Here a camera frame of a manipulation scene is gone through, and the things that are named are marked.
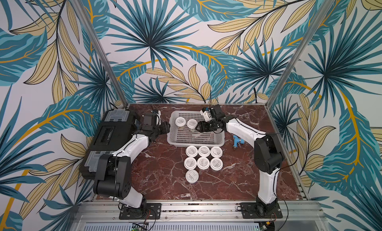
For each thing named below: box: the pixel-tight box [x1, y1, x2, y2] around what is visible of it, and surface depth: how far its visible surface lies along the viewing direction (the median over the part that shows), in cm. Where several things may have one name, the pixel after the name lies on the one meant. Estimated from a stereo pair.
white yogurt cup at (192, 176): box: [185, 169, 199, 184], surface depth 81 cm
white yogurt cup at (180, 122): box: [175, 116, 187, 130], surface depth 102 cm
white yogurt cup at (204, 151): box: [197, 145, 211, 157], surface depth 89 cm
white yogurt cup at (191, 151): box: [185, 145, 198, 158], surface depth 89 cm
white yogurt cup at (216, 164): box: [209, 157, 224, 171], surface depth 84 cm
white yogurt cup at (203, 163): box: [196, 156, 211, 171], surface depth 85 cm
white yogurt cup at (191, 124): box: [186, 118, 198, 132], surface depth 100 cm
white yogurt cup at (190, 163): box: [183, 156, 197, 170], surface depth 84 cm
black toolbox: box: [79, 108, 140, 180], surface depth 85 cm
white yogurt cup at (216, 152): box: [209, 146, 223, 158], surface depth 89 cm
